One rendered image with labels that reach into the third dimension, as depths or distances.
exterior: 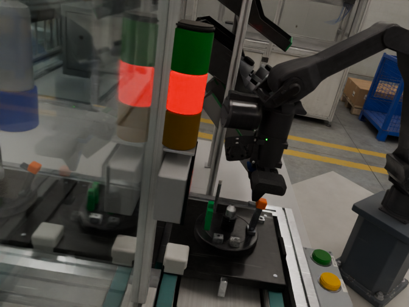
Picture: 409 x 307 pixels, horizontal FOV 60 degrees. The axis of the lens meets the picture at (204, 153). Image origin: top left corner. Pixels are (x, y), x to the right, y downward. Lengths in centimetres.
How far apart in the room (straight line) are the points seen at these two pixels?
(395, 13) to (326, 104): 507
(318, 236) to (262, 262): 37
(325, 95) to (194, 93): 447
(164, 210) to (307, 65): 34
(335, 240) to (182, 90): 78
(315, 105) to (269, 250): 417
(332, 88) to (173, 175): 448
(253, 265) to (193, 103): 41
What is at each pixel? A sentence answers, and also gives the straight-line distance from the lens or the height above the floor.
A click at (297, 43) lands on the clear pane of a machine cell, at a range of 468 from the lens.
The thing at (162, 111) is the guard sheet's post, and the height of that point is 131.
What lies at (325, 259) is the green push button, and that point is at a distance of 83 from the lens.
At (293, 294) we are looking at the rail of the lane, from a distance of 75.
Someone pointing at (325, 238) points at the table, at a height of 86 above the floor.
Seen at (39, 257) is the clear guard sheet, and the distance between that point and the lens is 17.
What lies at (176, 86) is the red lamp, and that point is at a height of 134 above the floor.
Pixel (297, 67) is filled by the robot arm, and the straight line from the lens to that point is 63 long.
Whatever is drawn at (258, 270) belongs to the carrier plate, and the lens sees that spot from 74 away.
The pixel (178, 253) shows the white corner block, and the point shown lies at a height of 99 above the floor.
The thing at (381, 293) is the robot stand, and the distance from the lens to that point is 96.
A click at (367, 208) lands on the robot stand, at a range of 89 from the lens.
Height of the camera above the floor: 146
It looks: 26 degrees down
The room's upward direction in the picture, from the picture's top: 10 degrees clockwise
